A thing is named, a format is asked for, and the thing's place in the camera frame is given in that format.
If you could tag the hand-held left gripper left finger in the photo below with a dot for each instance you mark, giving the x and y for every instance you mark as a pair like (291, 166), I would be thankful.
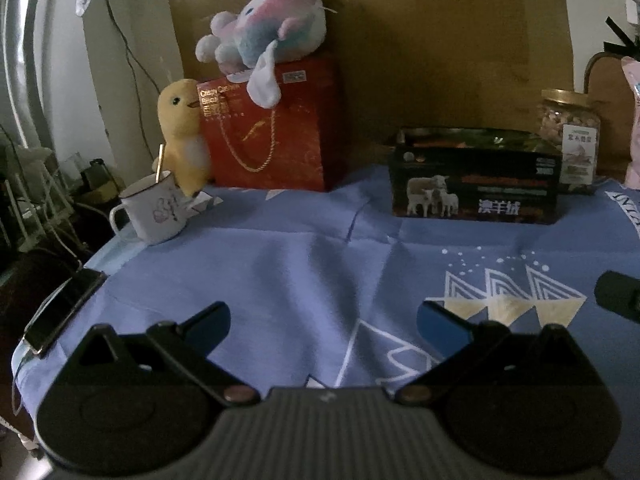
(212, 317)

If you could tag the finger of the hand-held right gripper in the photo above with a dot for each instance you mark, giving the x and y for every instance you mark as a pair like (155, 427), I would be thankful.
(620, 295)

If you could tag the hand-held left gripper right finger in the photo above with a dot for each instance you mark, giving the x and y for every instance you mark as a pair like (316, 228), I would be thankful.
(440, 322)

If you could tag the dark printed cardboard box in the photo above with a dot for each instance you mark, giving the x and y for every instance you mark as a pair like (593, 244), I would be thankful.
(500, 195)

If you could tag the blue printed tablecloth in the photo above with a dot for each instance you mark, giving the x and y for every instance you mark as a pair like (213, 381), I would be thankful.
(300, 270)

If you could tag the white enamel mug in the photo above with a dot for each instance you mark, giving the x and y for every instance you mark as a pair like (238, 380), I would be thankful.
(155, 215)

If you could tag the black smartphone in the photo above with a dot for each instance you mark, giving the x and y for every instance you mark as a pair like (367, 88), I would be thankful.
(62, 312)

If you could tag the gold spoon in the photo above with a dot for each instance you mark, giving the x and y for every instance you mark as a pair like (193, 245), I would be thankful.
(159, 162)

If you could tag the pink snack bag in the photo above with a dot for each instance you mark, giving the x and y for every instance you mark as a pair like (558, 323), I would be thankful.
(632, 125)

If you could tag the glass jar with gold lid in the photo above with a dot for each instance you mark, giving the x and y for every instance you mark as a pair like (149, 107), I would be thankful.
(565, 120)

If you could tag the brown board with dark rim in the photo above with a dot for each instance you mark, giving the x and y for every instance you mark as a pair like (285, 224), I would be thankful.
(607, 110)

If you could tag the yellow duck plush toy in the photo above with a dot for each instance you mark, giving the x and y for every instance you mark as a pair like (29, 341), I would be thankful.
(182, 130)

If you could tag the red gift box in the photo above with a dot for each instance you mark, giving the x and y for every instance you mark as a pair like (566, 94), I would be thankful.
(300, 135)

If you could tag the brown cardboard panel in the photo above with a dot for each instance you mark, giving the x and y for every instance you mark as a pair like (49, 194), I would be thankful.
(450, 35)

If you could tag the pastel unicorn plush toy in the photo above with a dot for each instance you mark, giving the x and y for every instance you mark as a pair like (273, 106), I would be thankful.
(270, 25)

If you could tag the clear wall hook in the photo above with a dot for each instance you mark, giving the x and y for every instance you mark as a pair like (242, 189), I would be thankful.
(83, 2)

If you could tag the window frame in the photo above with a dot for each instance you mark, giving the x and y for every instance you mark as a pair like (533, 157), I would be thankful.
(15, 35)

